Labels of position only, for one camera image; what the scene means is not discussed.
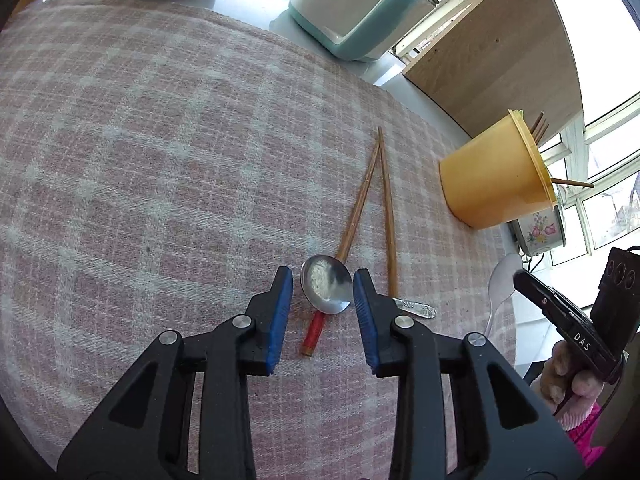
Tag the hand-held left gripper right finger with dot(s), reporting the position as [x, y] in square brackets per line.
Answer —
[365, 320]

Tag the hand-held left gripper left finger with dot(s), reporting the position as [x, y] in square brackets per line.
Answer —
[280, 320]

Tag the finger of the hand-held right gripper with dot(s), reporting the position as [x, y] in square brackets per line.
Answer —
[575, 330]

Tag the white plastic spoon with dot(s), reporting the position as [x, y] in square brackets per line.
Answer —
[502, 280]

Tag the wooden chopstick with red end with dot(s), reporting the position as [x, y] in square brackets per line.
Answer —
[357, 210]
[572, 182]

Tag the yellow plastic utensil container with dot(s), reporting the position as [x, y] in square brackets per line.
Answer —
[490, 185]

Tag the person's right hand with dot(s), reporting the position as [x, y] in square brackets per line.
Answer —
[562, 375]

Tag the floral white rice cooker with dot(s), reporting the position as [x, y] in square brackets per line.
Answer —
[540, 232]

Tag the pink plaid tablecloth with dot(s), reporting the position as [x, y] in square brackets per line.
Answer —
[150, 160]

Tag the wooden board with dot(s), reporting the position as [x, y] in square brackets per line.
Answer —
[500, 50]

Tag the white and teal pot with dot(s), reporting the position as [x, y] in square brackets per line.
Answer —
[350, 10]

